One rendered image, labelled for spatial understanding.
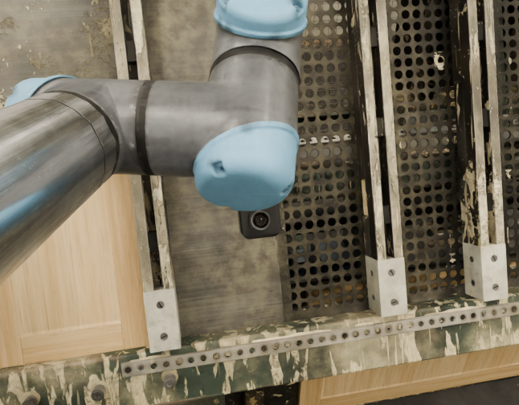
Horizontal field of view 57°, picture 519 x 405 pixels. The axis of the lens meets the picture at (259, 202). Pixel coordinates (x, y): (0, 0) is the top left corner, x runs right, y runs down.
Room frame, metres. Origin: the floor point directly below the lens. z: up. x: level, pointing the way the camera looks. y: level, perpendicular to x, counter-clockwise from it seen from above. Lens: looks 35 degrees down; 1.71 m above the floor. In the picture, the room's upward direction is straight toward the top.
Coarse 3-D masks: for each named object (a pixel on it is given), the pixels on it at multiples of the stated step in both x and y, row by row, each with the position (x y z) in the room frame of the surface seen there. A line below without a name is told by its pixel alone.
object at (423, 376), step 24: (336, 288) 0.90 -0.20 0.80; (360, 288) 0.90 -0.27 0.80; (432, 360) 0.96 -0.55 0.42; (456, 360) 0.97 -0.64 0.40; (480, 360) 0.99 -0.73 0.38; (504, 360) 1.01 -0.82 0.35; (312, 384) 0.88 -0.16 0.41; (336, 384) 0.90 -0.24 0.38; (360, 384) 0.91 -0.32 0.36; (384, 384) 0.93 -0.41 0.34; (408, 384) 0.94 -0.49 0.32; (432, 384) 0.96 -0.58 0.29; (456, 384) 0.98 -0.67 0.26
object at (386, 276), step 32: (352, 0) 1.06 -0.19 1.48; (384, 0) 1.04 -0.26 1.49; (352, 32) 1.04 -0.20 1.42; (384, 32) 1.00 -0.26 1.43; (352, 64) 1.02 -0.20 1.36; (384, 64) 0.97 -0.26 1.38; (384, 96) 0.94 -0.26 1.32; (384, 128) 0.91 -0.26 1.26; (384, 160) 0.88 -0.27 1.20; (384, 192) 0.86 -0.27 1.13; (384, 224) 0.83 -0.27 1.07; (384, 256) 0.77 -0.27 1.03; (384, 288) 0.73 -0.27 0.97
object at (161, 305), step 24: (120, 0) 0.95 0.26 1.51; (120, 24) 0.93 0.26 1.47; (144, 24) 0.96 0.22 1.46; (120, 48) 0.90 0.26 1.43; (144, 48) 0.91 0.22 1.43; (120, 72) 0.88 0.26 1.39; (144, 72) 0.89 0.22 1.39; (144, 192) 0.80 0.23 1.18; (144, 216) 0.75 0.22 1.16; (144, 240) 0.72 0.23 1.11; (168, 240) 0.73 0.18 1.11; (144, 264) 0.70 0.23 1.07; (168, 264) 0.70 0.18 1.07; (144, 288) 0.67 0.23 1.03; (168, 288) 0.68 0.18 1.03; (168, 312) 0.65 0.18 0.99; (168, 336) 0.63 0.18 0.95
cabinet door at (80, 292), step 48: (96, 192) 0.80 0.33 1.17; (48, 240) 0.74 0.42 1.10; (96, 240) 0.75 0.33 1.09; (0, 288) 0.68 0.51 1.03; (48, 288) 0.69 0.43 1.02; (96, 288) 0.70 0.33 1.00; (0, 336) 0.63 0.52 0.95; (48, 336) 0.64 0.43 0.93; (96, 336) 0.65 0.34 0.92; (144, 336) 0.66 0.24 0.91
